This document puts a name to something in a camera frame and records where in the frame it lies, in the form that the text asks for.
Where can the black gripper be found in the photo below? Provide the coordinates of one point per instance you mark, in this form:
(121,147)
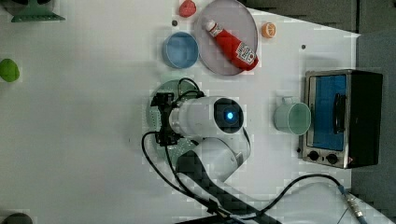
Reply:
(165,136)

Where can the green plastic strainer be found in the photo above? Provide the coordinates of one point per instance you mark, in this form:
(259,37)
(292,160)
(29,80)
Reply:
(168,83)

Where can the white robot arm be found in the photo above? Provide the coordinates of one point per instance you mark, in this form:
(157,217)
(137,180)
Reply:
(204,143)

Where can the blue plastic bowl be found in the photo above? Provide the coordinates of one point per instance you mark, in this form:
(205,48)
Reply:
(180,50)

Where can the red ketchup bottle toy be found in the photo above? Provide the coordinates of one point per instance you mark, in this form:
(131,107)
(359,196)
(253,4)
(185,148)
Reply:
(237,52)

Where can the green plastic mug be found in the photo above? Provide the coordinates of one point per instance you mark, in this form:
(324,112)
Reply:
(292,117)

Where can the red strawberry toy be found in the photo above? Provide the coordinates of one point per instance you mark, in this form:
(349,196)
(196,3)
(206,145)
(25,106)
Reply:
(187,9)

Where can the grey round plate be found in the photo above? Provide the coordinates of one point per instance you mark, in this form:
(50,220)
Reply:
(237,20)

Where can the orange slice toy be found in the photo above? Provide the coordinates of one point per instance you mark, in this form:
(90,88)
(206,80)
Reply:
(268,30)

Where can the green ball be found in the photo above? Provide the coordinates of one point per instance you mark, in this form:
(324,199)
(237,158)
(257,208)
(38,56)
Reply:
(9,71)

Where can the dark round object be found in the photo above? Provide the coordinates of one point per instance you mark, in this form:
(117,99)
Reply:
(17,218)

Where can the green stand base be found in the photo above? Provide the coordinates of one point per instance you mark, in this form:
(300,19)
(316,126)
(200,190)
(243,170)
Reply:
(31,10)

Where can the black toaster oven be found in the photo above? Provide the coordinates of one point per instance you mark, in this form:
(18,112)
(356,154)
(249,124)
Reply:
(345,118)

